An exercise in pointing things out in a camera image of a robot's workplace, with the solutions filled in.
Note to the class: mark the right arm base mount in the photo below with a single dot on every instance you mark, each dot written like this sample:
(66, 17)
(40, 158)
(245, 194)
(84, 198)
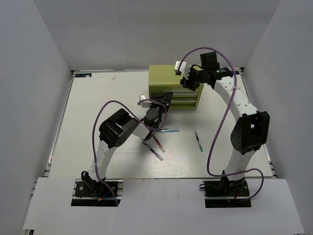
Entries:
(217, 195)

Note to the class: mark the left blue corner sticker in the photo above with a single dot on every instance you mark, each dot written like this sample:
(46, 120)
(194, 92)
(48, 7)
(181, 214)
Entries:
(83, 75)

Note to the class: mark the red clear pen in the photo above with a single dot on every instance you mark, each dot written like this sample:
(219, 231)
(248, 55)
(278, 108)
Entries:
(159, 144)

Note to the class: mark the silver light blue pen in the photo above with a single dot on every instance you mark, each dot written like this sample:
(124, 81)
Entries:
(168, 130)

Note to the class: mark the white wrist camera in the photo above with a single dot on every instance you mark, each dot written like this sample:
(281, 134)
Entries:
(182, 68)
(144, 102)

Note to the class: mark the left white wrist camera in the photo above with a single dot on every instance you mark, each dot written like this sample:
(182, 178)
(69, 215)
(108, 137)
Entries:
(144, 102)

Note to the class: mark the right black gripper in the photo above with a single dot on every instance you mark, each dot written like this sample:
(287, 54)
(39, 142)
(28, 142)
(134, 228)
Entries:
(189, 84)

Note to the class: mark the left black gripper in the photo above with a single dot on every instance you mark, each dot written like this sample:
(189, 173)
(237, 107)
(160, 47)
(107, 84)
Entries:
(165, 98)

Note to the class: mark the green teal pen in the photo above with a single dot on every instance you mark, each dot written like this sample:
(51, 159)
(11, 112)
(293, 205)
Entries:
(198, 141)

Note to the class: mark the dark blue clear pen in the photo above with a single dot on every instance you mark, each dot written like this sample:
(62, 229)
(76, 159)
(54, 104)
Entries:
(153, 151)

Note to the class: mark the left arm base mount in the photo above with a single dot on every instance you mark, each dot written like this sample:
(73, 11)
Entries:
(102, 197)

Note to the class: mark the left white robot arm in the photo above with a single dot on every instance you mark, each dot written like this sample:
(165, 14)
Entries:
(117, 128)

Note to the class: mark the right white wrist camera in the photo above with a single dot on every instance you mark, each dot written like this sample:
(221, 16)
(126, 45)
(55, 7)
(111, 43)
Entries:
(182, 68)

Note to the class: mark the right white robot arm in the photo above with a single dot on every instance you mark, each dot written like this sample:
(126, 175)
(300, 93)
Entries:
(251, 128)

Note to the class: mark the green metal drawer box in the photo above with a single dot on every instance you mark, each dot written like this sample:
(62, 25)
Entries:
(162, 80)

